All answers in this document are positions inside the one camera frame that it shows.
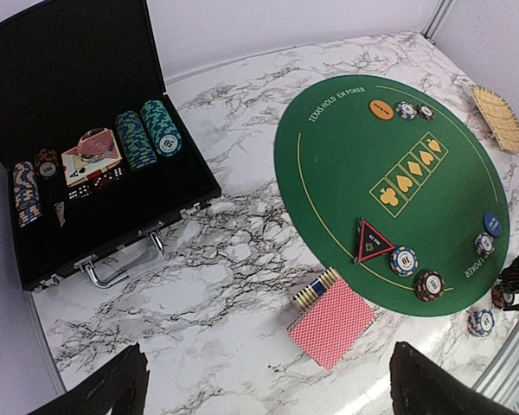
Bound red dice row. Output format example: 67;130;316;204
67;167;125;201

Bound blue gold card box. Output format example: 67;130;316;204
291;267;342;311

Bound red back card deck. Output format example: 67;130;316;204
288;279;375;370

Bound dark green chip row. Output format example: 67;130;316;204
115;111;157;171

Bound right aluminium frame post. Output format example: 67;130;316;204
420;0;456;42

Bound clear dealer button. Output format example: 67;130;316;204
76;128;114;162

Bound brown 100 chip stack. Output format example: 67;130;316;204
35;148;60;179

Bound blue small blind button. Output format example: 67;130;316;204
484;212;503;238

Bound round green poker mat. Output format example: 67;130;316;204
274;74;510;317

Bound blue white chip stack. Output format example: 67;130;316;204
467;309;495;337

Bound teal 50 chip row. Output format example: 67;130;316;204
140;99;183;156

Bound small case keys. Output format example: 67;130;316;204
54;201;66;227

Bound black red triangle marker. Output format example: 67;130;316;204
354;217;396;264

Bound orange big blind button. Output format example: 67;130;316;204
369;99;394;121

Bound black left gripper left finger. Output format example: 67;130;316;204
33;343;150;414

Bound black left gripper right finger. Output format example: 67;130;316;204
389;342;506;414

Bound boxed playing card deck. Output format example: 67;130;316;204
61;142;122;188

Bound aluminium front rail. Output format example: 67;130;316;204
472;321;519;412

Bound black poker chip case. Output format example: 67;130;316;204
0;1;221;291

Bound blue tan chip row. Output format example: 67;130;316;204
12;161;42;228

